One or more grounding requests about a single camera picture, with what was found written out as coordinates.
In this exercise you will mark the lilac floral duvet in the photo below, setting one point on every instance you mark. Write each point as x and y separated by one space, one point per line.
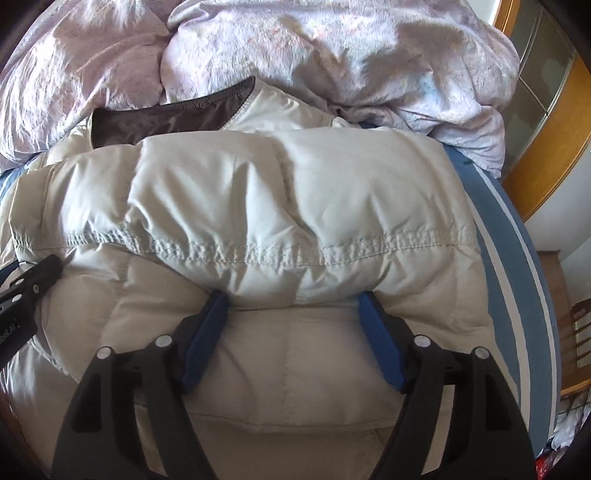
323 55

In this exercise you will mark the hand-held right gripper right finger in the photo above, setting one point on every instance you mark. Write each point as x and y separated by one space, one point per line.
381 341

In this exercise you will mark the cream white puffer jacket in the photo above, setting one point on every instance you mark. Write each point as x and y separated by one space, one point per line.
277 207

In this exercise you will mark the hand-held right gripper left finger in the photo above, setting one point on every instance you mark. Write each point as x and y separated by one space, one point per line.
203 341

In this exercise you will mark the wooden wardrobe with glass door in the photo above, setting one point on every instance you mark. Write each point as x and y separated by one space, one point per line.
545 92

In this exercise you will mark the wooden chair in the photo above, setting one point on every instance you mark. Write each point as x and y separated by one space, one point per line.
579 341

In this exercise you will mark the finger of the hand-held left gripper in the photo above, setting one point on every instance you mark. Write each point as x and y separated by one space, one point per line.
39 281

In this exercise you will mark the colourful cloth pile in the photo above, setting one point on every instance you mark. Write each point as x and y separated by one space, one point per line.
561 434

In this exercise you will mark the pink crumpled blanket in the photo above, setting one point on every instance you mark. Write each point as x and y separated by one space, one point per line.
78 74

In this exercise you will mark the blue white striped bed sheet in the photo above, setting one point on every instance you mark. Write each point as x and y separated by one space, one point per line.
521 286

